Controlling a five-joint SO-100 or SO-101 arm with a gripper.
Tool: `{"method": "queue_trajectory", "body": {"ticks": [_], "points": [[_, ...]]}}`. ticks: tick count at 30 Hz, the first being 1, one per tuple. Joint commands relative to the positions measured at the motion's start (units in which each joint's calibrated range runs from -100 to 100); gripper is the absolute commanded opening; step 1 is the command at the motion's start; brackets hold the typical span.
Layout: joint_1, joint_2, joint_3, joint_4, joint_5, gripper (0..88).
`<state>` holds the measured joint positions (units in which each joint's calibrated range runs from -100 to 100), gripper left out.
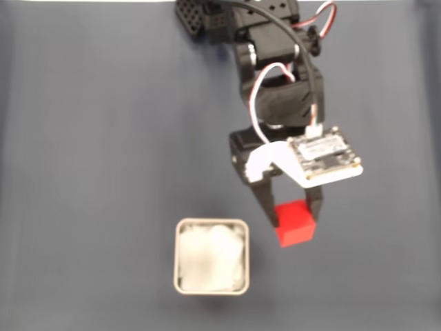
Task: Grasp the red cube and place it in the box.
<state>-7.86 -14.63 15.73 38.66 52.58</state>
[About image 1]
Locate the square metal box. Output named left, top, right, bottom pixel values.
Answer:
left=173, top=217, right=250, bottom=297

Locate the red white black servo cable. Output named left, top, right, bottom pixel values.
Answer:
left=248, top=63, right=296, bottom=145
left=292, top=1, right=338, bottom=39

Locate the black camera cable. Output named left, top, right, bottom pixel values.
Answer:
left=220, top=0, right=322, bottom=126

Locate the white cloth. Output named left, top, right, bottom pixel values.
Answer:
left=178, top=223, right=246, bottom=292

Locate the red cube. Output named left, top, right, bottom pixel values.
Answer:
left=274, top=199, right=317, bottom=248

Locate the dark grey table mat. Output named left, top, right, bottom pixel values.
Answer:
left=0, top=1, right=441, bottom=331

